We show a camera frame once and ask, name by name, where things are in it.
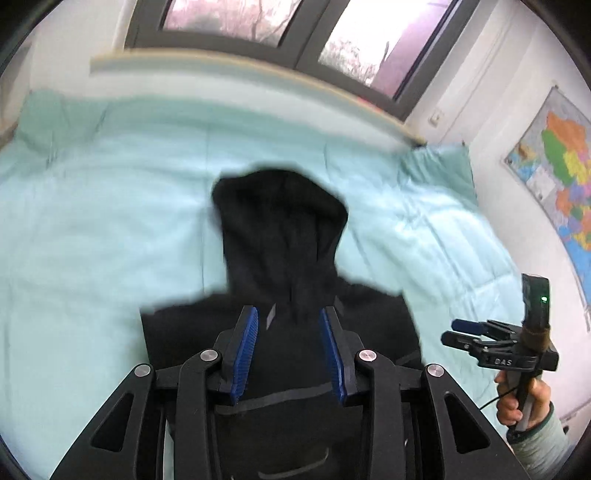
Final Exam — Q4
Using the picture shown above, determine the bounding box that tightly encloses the light blue bed blanket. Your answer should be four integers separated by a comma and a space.
0, 90, 527, 480

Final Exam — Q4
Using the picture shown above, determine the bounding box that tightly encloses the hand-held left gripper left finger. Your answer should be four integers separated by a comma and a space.
49, 305, 262, 480

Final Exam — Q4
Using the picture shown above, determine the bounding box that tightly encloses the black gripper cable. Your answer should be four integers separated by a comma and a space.
479, 384, 516, 411

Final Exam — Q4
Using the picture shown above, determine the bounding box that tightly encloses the dark framed window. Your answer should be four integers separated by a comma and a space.
126, 0, 463, 123

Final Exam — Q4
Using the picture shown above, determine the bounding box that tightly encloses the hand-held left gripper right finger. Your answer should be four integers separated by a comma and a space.
318, 305, 533, 480

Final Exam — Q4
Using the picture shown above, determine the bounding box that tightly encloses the black hoodie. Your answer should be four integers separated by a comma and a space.
139, 167, 423, 480

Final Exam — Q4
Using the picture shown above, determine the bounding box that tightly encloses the colourful wall map poster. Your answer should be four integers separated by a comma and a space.
503, 85, 591, 331

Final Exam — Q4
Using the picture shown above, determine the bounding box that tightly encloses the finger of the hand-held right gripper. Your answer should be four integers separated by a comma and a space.
451, 318, 523, 339
441, 329, 491, 359

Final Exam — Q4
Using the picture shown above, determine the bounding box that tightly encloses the teal pillow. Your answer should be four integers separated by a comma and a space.
399, 143, 478, 209
13, 90, 112, 155

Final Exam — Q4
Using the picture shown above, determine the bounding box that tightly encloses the beige bed headboard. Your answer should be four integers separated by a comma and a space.
89, 51, 426, 149

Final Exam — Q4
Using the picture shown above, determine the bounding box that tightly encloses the person's right hand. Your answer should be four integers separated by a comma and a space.
495, 369, 554, 428

